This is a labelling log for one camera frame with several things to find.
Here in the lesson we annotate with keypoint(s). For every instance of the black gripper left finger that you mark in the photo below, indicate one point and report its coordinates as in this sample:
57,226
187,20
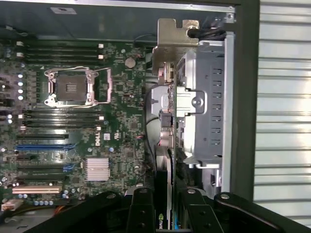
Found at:
143,213

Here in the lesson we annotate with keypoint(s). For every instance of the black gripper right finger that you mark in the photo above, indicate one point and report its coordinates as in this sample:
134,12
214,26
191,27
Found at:
196,213

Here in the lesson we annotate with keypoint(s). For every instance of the silver chipset heatsink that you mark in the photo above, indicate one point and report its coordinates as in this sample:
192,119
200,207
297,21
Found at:
97,169

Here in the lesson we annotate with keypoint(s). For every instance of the long black expansion slot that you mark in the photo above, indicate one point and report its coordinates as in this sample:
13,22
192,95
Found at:
40,178
40,167
41,137

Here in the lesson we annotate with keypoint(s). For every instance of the white PCI expansion slot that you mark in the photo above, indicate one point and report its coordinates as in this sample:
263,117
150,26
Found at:
36,190

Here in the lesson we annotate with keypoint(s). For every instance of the green Dell motherboard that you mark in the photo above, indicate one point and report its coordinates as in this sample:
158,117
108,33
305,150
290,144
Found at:
121,102

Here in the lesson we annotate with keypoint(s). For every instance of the silver drive cage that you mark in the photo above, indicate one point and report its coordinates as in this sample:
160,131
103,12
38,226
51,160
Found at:
209,97

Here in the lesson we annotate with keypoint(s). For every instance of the blue expansion slot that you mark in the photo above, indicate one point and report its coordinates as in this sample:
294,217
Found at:
43,146

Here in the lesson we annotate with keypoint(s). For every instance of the short black expansion slot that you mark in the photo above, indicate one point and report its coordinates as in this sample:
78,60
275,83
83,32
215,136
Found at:
25,158

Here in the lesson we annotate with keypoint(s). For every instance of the metal socket cover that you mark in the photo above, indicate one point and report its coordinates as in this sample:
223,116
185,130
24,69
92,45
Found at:
109,85

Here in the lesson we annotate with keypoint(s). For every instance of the white power connector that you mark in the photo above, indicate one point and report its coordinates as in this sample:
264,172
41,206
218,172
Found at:
10,206

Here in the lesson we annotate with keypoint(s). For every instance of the CPU socket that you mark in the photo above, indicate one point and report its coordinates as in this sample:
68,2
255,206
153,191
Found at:
70,86

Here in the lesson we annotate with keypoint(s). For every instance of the silver coin battery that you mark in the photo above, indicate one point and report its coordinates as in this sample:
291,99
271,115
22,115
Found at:
130,62

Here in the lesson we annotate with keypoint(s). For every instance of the open dark PC case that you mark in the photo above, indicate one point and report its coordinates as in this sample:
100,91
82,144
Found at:
109,21

